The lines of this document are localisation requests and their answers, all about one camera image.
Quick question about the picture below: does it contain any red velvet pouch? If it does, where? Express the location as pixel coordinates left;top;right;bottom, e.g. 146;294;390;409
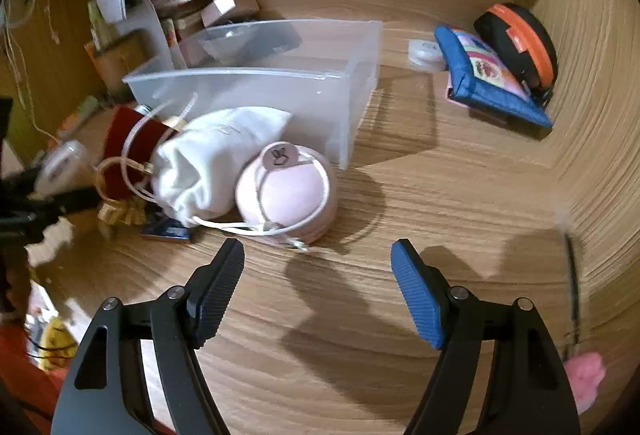
102;106;176;198

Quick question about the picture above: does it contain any white round container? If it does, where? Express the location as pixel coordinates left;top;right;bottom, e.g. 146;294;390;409
34;140;97;196

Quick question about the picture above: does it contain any white desk organizer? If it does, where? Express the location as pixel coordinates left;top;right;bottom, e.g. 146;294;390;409
87;0;188;72

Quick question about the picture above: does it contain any orange and black round case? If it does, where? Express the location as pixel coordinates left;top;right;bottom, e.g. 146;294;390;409
473;3;559;106

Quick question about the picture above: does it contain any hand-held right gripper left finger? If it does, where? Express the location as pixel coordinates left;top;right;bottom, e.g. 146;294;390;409
50;238;246;435

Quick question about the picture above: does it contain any yellow object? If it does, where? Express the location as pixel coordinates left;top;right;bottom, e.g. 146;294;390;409
37;317;81;373

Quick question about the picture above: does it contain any blue zipper pouch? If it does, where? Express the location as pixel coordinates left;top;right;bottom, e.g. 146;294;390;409
434;25;554;128

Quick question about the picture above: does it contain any gold braided cord with beads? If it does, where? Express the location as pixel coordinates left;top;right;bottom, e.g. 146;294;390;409
96;157;151;227

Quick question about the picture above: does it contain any white hanging cord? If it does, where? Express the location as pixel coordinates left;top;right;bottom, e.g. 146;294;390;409
4;0;63;143

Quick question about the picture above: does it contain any pink round case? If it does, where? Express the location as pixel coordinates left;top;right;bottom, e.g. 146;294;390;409
235;142;338;247

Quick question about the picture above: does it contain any pink fluffy object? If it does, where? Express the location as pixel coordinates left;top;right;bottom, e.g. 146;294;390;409
564;352;608;416

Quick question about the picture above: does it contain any white drawstring pouch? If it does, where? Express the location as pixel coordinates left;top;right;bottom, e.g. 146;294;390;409
150;106;293;228

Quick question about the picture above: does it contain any clear plastic storage bin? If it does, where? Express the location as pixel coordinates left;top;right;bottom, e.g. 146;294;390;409
122;19;383;170

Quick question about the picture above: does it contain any thin black rod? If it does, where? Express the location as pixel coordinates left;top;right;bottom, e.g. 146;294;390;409
562;235;583;348

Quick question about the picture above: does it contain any blue staple box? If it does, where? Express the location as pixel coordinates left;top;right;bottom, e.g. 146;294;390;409
140;215;196;244

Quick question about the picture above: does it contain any orange red cloth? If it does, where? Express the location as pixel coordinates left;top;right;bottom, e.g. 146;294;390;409
0;322;68;421

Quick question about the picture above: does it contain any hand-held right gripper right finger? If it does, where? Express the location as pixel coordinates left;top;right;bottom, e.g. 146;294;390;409
391;239;581;435

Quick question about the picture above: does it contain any brown wooden box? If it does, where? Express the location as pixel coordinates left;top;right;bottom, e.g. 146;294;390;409
92;35;151;90

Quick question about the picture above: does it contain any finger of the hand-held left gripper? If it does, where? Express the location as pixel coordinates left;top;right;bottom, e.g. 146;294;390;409
37;187;103;216

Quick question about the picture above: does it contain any green and orange tube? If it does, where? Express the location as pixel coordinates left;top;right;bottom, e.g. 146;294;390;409
57;95;101;136

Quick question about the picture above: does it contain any pink and white cardboard box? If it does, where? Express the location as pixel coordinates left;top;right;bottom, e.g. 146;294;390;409
200;0;261;30

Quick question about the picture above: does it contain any wooden desktop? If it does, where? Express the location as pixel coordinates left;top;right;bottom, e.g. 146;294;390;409
25;5;601;435

